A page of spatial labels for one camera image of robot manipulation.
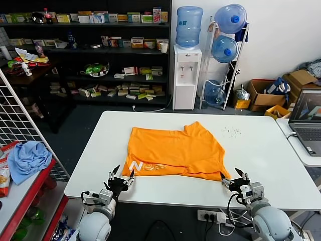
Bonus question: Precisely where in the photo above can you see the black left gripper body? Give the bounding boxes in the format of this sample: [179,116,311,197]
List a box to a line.
[103,176,133,199]

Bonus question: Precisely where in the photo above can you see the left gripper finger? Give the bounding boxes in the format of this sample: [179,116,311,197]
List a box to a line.
[124,169,136,186]
[108,164,121,181]

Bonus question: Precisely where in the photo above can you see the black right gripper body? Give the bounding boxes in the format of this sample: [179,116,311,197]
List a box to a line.
[228,176,251,196]

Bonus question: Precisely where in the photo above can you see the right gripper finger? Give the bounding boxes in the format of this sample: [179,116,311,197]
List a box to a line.
[219,172,233,188]
[234,167,251,182]

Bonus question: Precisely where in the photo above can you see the orange t-shirt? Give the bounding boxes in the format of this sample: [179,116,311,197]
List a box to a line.
[121,121,232,182]

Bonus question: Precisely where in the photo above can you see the pile of striped clothes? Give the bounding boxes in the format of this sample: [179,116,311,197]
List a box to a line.
[296,58,321,79]

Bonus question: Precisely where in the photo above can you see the large white table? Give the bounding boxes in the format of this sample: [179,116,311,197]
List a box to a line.
[63,110,321,211]

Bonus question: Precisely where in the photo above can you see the small white side table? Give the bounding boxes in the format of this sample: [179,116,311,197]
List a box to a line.
[275,117,321,168]

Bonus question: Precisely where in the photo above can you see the blue white plastic package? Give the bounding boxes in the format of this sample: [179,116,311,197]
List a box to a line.
[53,215,76,241]

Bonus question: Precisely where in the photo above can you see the orange yellow carton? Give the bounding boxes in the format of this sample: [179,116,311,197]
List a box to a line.
[235,98,252,109]

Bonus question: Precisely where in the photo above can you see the yellow plastic bin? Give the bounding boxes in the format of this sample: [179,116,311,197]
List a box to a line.
[264,104,292,120]

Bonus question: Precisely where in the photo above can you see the grey open laptop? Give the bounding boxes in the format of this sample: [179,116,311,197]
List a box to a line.
[288,88,321,157]

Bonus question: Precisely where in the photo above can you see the silvery crumpled bag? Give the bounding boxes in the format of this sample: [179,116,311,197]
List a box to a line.
[234,84,251,101]

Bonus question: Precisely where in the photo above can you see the white floor power strip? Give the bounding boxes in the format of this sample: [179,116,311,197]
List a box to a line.
[299,229,313,241]

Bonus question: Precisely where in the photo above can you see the light blue crumpled cloth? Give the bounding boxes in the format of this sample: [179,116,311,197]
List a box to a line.
[7,140,53,186]

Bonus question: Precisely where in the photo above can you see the blue water jug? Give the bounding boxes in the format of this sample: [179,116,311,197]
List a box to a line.
[175,6,204,49]
[210,35,239,64]
[213,3,248,35]
[203,79,227,106]

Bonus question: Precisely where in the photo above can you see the green plastic bottle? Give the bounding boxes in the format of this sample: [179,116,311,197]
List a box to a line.
[26,206,46,225]

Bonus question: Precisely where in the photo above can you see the white metal jug rack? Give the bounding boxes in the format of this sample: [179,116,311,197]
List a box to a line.
[199,15,251,111]

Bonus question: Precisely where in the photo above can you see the blue and white bag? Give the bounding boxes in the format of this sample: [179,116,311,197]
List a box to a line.
[263,77,292,96]

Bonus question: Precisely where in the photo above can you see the white water dispenser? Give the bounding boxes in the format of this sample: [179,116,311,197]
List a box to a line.
[173,45,203,111]

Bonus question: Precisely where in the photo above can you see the bowl of green packets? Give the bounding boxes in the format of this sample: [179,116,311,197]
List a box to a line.
[80,62,111,77]

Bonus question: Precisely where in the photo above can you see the red and white snack bag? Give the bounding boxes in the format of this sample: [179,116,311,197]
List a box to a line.
[0,141,21,158]

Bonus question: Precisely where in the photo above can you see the orange snack bag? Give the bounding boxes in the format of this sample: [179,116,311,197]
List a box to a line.
[0,157,11,199]

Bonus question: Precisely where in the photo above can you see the tan cardboard box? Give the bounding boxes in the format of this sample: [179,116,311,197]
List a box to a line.
[282,69,318,101]

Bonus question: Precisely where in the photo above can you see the black shelving unit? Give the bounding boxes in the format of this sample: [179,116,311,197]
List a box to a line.
[0,0,173,106]

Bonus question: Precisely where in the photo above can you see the dark wooden table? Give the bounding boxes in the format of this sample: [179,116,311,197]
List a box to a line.
[0,59,76,134]

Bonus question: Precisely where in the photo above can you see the yellow orange medicine box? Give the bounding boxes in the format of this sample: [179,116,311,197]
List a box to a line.
[131,37,145,49]

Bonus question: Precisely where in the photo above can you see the small white bottle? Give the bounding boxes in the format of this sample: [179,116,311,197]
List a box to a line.
[21,62,33,77]

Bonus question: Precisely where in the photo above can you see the blue drink bottle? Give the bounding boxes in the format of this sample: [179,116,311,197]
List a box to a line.
[67,31,77,50]

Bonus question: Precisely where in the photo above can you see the dark blue hanging cloth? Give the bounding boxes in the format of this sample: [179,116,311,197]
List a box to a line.
[234,22,251,43]

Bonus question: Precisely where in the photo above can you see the yellow and white papers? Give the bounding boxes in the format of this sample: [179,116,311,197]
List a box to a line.
[14,47,49,65]

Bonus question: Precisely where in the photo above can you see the purple drink bottle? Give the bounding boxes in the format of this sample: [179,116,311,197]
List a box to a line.
[34,41,46,58]

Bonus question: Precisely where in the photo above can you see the white paper roll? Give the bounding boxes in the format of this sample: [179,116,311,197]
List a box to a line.
[0,45,13,61]

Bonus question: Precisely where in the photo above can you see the tall pink carton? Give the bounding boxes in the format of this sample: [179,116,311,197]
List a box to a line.
[152,7,162,24]

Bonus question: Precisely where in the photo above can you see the cola bottle red cap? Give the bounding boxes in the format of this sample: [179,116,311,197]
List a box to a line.
[43,7,54,25]

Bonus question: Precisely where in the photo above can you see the shiny black bowl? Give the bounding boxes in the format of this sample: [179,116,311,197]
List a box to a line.
[31,11,46,25]

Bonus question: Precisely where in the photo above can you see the row of green boxes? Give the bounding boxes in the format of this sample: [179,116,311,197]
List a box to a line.
[10,13,33,24]

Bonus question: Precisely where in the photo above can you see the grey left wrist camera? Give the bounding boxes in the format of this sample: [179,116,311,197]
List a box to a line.
[98,188,113,207]

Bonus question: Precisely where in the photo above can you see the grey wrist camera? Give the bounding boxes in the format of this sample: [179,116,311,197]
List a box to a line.
[239,181,266,204]
[98,188,113,207]

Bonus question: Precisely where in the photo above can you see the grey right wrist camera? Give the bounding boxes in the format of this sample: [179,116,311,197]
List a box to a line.
[239,181,266,204]

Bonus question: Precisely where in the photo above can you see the black floor cable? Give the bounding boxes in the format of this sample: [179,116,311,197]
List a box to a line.
[139,219,177,241]

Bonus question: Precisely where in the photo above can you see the white power cable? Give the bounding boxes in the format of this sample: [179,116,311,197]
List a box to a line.
[132,93,175,113]

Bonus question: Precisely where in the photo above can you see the white wire grid panel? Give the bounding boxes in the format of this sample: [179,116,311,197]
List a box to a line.
[0,69,71,183]

